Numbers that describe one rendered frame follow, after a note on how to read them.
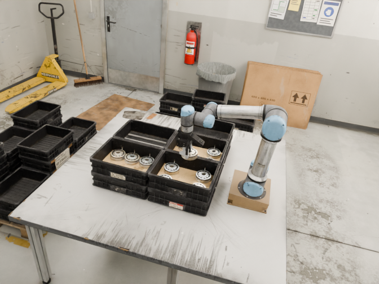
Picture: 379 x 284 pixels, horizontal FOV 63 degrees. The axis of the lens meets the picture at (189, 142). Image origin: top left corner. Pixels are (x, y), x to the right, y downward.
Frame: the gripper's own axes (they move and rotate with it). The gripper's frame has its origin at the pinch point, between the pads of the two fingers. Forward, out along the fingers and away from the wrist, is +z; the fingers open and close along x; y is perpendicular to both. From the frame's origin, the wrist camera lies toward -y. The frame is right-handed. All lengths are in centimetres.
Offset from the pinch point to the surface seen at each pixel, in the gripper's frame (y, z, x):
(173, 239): -6, 24, 45
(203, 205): -16.9, 17.5, 21.8
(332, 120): -146, 133, -295
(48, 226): 64, 22, 61
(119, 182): 39.4, 17.0, 21.3
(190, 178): -2.8, 16.7, 3.4
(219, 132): -9, 26, -66
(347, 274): -133, 105, -19
